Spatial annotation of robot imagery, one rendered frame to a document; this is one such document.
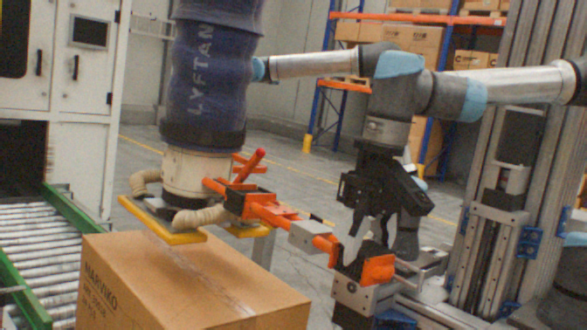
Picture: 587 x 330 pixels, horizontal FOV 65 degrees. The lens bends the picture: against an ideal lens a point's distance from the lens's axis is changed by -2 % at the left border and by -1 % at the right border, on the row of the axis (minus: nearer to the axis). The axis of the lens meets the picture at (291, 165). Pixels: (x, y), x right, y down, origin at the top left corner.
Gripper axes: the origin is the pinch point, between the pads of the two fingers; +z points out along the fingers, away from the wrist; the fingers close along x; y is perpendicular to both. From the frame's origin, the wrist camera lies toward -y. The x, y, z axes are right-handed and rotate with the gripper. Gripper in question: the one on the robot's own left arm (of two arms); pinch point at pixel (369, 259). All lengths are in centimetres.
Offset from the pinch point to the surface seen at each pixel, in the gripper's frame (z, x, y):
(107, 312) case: 41, 20, 65
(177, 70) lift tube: -25, 11, 61
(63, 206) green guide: 63, -7, 219
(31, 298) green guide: 59, 29, 113
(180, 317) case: 27.4, 14.6, 36.0
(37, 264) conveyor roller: 69, 17, 162
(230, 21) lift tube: -39, 5, 50
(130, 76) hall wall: 25, -311, 958
